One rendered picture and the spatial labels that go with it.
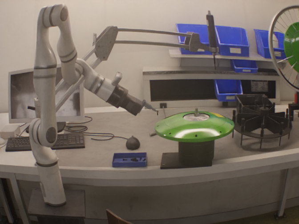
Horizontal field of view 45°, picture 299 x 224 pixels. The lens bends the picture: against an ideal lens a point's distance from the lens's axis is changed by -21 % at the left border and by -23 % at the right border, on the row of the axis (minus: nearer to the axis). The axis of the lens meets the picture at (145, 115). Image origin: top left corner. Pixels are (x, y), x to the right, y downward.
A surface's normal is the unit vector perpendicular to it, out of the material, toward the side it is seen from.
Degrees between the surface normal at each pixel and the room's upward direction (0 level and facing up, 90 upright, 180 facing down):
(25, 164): 0
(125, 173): 90
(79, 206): 0
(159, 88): 90
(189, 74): 90
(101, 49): 90
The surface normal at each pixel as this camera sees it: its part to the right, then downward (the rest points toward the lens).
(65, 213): -0.05, -0.96
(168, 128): -0.37, -0.81
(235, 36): -0.02, 0.29
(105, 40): 0.35, 0.25
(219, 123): 0.18, -0.87
